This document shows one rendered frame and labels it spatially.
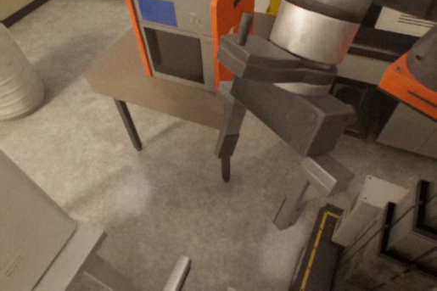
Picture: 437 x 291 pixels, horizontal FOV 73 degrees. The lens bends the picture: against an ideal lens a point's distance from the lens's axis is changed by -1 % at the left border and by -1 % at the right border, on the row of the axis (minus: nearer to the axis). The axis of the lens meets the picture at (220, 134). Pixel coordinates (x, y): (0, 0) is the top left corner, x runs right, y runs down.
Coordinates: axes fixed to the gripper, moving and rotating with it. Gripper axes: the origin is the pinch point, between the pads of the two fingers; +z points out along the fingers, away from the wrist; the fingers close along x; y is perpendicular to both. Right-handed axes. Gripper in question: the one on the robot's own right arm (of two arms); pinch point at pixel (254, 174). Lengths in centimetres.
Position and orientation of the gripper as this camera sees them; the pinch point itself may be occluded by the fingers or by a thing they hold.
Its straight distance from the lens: 38.6
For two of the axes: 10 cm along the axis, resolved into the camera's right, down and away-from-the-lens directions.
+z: -2.5, 8.2, 5.2
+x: -5.3, -5.6, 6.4
